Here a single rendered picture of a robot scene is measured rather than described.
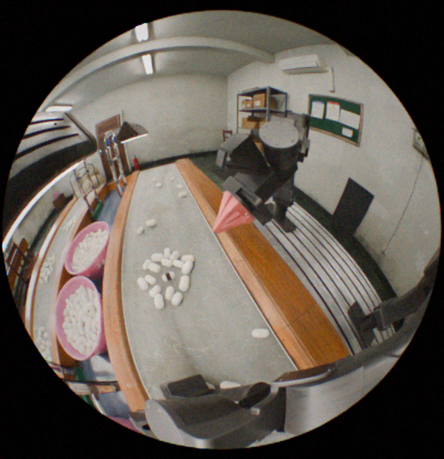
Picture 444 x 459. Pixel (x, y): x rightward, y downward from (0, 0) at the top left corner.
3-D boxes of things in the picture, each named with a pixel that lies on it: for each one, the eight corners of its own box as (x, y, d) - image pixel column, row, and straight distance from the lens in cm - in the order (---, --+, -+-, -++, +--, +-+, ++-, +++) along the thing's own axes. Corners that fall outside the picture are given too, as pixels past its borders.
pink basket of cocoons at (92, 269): (123, 230, 70) (114, 214, 65) (118, 281, 52) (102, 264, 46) (84, 245, 83) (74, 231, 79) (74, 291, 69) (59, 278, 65)
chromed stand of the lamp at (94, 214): (103, 205, 111) (85, 147, 105) (96, 221, 95) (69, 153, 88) (86, 213, 121) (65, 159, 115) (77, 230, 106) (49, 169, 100)
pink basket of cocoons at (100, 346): (106, 278, 56) (92, 261, 51) (137, 346, 43) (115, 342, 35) (68, 307, 70) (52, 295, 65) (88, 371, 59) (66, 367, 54)
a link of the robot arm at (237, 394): (201, 428, 20) (258, 435, 16) (189, 393, 19) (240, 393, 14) (242, 413, 24) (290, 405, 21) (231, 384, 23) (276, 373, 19)
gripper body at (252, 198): (252, 207, 21) (285, 174, 22) (223, 181, 29) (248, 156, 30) (267, 225, 26) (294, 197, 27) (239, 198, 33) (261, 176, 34)
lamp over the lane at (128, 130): (148, 133, 113) (147, 125, 114) (138, 136, 51) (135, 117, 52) (138, 136, 114) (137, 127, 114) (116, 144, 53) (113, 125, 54)
